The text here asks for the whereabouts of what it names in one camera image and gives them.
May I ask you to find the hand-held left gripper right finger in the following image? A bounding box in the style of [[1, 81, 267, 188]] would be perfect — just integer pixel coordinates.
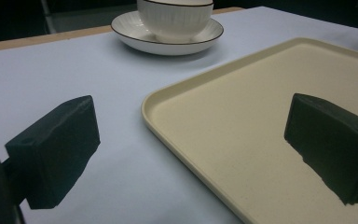
[[283, 92, 358, 206]]

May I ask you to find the beige plastic tray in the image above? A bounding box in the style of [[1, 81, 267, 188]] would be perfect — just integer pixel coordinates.
[[141, 36, 358, 224]]

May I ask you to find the white plate with dark rim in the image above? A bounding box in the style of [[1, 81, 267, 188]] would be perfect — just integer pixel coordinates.
[[110, 10, 225, 57]]

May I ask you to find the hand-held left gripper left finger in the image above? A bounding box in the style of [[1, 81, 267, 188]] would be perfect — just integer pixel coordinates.
[[2, 94, 102, 210]]

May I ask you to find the white ribbed bowl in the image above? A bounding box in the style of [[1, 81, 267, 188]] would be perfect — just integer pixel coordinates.
[[136, 0, 214, 41]]

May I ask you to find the metal stand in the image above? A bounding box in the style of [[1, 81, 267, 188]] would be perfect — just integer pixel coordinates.
[[40, 0, 59, 35]]

